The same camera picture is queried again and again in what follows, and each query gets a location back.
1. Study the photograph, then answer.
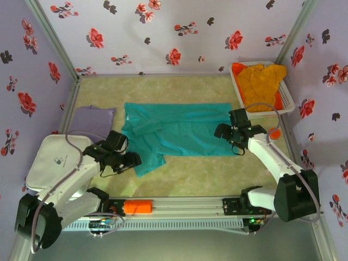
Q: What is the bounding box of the teal t-shirt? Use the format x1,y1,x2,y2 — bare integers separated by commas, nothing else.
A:
121,102,240,178

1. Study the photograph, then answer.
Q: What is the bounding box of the small orange round object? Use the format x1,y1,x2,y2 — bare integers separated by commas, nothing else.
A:
268,127,282,140

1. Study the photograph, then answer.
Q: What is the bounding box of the folded lavender t-shirt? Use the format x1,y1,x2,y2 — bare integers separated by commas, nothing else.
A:
66,105,117,138

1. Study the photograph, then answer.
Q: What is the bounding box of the orange-red t-shirt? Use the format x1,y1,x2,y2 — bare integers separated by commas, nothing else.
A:
232,63,284,110

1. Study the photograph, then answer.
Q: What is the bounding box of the white plastic basket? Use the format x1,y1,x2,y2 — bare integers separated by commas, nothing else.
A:
230,60,296,121

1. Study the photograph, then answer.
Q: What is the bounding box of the white zipped pouch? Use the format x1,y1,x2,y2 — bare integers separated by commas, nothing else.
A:
24,134,95,198

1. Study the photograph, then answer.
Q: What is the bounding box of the green circuit board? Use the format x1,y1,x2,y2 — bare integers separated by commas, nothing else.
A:
89,221,115,229

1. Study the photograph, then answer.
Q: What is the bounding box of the thin black left camera cable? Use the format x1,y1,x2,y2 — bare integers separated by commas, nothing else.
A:
100,162,123,178

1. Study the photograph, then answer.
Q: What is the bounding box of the thin black camera cable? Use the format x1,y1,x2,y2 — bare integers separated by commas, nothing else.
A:
100,162,123,178
230,140,246,157

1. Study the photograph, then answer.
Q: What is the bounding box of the thin black right camera cable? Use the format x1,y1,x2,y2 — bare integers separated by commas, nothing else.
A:
230,140,246,157

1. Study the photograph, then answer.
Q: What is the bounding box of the grey right arm cable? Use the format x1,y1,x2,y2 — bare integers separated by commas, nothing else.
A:
244,102,322,225

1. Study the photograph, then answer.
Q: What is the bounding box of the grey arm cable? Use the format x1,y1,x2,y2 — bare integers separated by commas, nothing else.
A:
244,102,322,225
30,130,107,254

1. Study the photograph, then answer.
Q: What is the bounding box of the orange block on rail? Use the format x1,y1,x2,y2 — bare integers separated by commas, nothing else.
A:
122,200,154,215

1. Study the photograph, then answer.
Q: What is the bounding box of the grey left arm cable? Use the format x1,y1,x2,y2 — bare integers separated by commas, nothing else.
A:
30,130,107,254

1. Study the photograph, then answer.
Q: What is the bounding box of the aluminium side frame bar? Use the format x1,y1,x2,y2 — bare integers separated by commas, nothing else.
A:
278,113,318,195
57,78,82,134

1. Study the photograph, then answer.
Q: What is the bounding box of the thin white wire loop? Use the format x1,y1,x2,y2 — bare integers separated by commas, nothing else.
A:
87,214,125,238

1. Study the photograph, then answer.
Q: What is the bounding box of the white slotted cable duct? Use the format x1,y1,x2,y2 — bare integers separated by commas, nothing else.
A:
61,218,245,232

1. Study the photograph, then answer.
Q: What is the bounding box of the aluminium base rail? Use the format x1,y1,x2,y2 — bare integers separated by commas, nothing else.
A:
107,196,321,218

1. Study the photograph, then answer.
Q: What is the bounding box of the aluminium frame post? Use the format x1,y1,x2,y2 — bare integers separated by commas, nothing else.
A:
275,0,319,66
24,0,81,81

